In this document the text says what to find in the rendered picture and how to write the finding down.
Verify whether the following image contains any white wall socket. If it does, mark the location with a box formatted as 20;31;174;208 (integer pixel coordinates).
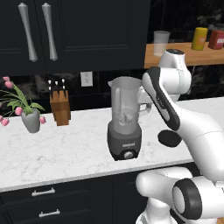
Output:
80;71;94;88

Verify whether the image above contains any silver cupboard door handle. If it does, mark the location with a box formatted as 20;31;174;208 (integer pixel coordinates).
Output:
17;2;39;63
41;2;59;62

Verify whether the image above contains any wide black cupboard door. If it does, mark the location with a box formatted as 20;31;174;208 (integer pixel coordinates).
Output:
34;0;152;74

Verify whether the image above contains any wooden wall shelf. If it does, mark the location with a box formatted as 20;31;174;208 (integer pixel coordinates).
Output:
143;41;224;70

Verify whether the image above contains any black blender lid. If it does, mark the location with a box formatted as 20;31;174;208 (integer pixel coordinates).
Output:
157;129;183;149

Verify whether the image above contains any black drawer front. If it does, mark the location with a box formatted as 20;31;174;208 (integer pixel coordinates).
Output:
0;199;90;224
0;179;90;207

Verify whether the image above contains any black handled knife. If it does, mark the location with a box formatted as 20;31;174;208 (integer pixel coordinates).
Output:
59;78;67;95
47;80;54;97
53;79;60;96

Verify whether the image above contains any pink tulip plant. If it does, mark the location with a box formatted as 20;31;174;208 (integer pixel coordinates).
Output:
0;75;47;127

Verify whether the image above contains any grey flower vase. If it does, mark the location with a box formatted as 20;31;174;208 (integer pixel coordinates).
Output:
20;108;41;134

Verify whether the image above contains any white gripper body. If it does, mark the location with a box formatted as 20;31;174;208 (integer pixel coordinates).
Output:
137;87;153;105

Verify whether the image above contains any grey blender with clear jar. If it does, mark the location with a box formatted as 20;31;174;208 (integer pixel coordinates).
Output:
106;76;153;162

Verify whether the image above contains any wooden knife block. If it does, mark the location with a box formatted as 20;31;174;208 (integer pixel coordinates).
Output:
49;89;72;127

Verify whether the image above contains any clear drinking glass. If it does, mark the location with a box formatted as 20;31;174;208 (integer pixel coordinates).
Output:
153;30;172;57

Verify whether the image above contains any silver drawer handle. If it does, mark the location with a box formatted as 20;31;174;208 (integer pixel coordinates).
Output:
31;187;57;198
38;208;62;219

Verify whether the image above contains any yellow jar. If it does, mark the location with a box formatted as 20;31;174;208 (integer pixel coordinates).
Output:
191;26;209;52

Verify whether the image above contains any narrow black cupboard door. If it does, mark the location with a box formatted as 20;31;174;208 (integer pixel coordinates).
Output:
0;0;36;77

